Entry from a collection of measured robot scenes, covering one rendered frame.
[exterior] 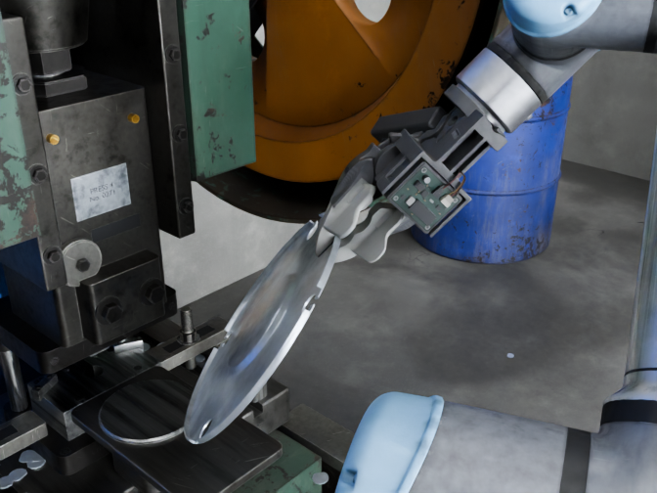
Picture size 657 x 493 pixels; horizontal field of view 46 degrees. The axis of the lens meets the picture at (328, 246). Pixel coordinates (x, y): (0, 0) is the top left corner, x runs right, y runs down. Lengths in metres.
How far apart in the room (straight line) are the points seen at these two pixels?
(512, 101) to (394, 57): 0.33
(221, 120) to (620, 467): 0.62
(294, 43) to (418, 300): 1.78
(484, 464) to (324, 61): 0.74
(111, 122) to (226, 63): 0.15
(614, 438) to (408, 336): 2.11
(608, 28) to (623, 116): 3.50
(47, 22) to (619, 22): 0.56
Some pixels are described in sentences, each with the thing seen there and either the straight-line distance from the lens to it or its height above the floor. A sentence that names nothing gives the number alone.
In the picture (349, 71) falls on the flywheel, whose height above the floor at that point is 1.14.
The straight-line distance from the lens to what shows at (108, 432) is 0.99.
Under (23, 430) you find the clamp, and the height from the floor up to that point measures 0.76.
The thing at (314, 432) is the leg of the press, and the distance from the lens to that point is 1.17.
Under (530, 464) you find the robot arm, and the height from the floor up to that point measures 1.09.
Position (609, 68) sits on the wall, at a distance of 4.12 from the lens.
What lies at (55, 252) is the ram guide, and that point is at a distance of 0.85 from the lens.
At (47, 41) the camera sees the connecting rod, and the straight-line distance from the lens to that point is 0.88.
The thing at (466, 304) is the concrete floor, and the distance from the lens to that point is 2.79.
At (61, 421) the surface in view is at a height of 0.76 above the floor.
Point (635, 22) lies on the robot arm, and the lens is 0.63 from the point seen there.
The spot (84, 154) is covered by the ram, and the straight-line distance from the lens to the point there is 0.88.
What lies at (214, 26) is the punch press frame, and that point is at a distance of 0.90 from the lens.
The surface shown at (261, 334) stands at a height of 0.96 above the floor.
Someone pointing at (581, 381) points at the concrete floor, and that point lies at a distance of 2.48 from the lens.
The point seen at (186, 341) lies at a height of 0.76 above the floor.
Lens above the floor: 1.39
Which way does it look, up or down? 26 degrees down
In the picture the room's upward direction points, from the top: straight up
